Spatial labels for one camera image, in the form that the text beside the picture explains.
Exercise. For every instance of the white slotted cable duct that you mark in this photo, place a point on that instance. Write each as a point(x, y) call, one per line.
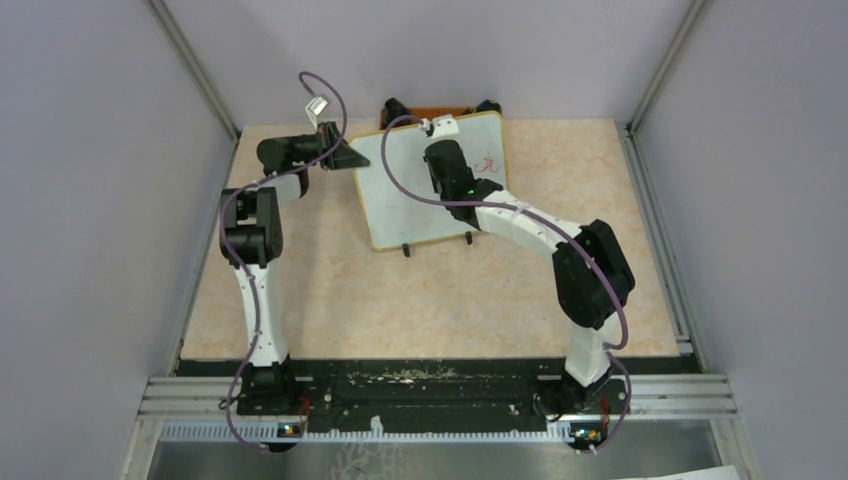
point(267, 433)

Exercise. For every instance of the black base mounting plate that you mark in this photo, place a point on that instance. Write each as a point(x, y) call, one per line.
point(534, 418)

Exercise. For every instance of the black object in tray left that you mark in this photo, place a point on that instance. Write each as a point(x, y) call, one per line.
point(393, 109)

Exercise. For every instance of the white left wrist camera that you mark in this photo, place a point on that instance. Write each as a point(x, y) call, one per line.
point(315, 107)

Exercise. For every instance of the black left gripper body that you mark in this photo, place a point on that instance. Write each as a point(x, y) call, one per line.
point(318, 144)

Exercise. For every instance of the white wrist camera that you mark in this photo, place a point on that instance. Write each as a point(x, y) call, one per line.
point(440, 128)
point(315, 107)

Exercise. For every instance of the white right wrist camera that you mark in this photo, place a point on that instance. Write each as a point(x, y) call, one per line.
point(440, 128)

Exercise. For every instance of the white whiteboard with yellow frame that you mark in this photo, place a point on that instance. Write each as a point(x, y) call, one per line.
point(394, 219)

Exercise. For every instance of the dark object in tray right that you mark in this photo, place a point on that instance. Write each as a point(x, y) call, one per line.
point(488, 106)

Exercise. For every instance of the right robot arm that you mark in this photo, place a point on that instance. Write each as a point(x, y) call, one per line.
point(592, 276)

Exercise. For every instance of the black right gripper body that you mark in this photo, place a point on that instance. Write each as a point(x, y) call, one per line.
point(438, 188)

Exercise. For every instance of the aluminium frame rail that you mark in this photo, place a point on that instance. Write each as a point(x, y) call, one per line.
point(662, 397)

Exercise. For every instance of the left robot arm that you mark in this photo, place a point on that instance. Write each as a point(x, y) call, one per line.
point(251, 240)

